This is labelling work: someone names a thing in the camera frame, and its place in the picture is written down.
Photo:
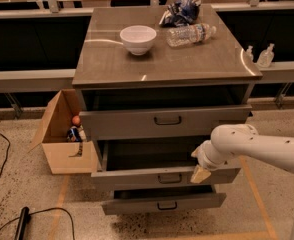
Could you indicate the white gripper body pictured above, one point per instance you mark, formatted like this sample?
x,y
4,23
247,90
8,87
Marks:
x,y
202,158

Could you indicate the grey drawer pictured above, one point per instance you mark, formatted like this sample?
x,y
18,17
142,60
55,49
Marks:
x,y
163,200
147,163
158,123

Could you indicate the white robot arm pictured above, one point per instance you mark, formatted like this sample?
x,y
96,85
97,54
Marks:
x,y
230,141

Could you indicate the grey bottom drawer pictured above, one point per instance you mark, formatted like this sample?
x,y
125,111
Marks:
x,y
163,200

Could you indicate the grey drawer cabinet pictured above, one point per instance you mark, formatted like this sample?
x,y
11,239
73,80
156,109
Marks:
x,y
212,73

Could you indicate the grey top drawer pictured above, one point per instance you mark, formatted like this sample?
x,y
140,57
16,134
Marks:
x,y
158,123

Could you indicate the small sanitizer pump bottle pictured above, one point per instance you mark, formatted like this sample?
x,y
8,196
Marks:
x,y
249,52

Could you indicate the large sanitizer pump bottle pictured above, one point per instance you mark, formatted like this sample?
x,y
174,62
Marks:
x,y
266,56

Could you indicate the clear plastic water bottle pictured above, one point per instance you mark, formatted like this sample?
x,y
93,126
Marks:
x,y
182,36

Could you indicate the blue soda can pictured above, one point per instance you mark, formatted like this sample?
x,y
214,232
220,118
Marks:
x,y
73,135

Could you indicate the orange fruit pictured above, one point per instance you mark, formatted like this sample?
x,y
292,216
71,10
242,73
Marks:
x,y
76,121

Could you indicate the white bowl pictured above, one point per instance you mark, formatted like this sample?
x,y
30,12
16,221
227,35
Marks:
x,y
138,39

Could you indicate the cardboard box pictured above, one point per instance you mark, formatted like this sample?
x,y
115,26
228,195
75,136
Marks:
x,y
62,156

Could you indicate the blue chip bag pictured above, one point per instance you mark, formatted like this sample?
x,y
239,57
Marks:
x,y
180,13

